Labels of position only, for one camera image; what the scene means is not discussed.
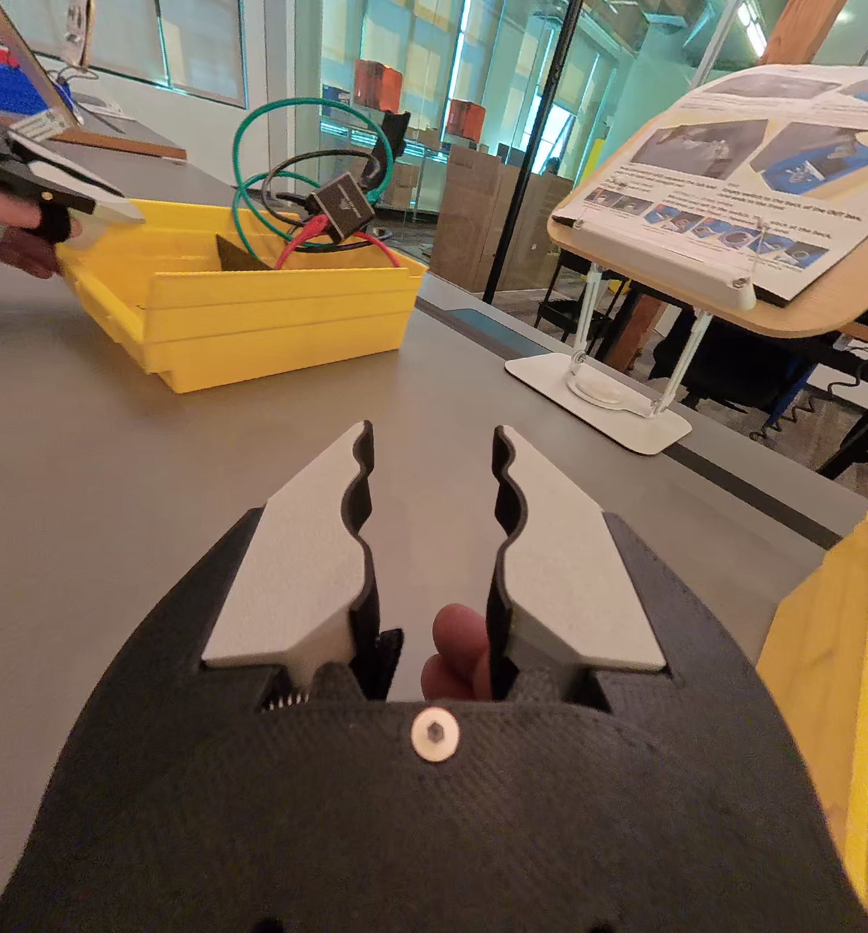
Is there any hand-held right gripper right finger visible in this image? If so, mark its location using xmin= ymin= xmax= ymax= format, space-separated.
xmin=486 ymin=425 xmax=668 ymax=702

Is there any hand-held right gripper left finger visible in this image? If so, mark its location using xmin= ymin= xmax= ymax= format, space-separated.
xmin=201 ymin=420 xmax=406 ymax=702

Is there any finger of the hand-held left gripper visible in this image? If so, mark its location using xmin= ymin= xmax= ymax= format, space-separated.
xmin=28 ymin=160 xmax=147 ymax=227
xmin=55 ymin=215 xmax=125 ymax=256

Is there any green ethernet cable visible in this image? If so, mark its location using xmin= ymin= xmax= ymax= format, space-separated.
xmin=231 ymin=98 xmax=395 ymax=252

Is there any black ethernet cable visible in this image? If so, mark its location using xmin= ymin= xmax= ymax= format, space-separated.
xmin=261 ymin=149 xmax=399 ymax=252

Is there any yellow plastic bin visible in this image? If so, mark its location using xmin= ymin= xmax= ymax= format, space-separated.
xmin=756 ymin=496 xmax=868 ymax=933
xmin=55 ymin=198 xmax=429 ymax=395

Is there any black ethernet splitter box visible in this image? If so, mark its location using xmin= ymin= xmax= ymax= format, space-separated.
xmin=310 ymin=173 xmax=377 ymax=240

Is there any red ethernet cable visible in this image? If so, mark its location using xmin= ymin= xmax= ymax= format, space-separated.
xmin=277 ymin=215 xmax=400 ymax=272

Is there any person's left hand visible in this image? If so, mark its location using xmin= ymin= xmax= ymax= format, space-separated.
xmin=0 ymin=178 xmax=85 ymax=281

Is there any person's right hand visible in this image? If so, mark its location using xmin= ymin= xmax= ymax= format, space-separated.
xmin=421 ymin=604 xmax=493 ymax=701

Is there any blue plastic bin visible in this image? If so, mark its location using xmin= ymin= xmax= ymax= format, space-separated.
xmin=0 ymin=54 xmax=59 ymax=118

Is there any black bin divider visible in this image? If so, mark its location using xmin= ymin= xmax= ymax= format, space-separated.
xmin=215 ymin=235 xmax=275 ymax=272

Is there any black metal rack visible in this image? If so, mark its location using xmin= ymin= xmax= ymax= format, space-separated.
xmin=816 ymin=306 xmax=868 ymax=482

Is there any white board clamp strip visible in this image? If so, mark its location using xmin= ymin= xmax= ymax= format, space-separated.
xmin=551 ymin=211 xmax=757 ymax=311

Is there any brown wooden cabinet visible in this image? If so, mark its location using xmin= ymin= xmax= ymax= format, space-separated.
xmin=430 ymin=146 xmax=575 ymax=293

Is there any black metal pole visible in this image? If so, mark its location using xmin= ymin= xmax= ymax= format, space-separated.
xmin=481 ymin=0 xmax=587 ymax=306

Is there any printed instruction board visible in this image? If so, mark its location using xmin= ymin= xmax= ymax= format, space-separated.
xmin=547 ymin=64 xmax=868 ymax=338

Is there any black coiled cord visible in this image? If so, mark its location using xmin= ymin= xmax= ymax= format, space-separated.
xmin=751 ymin=372 xmax=865 ymax=442

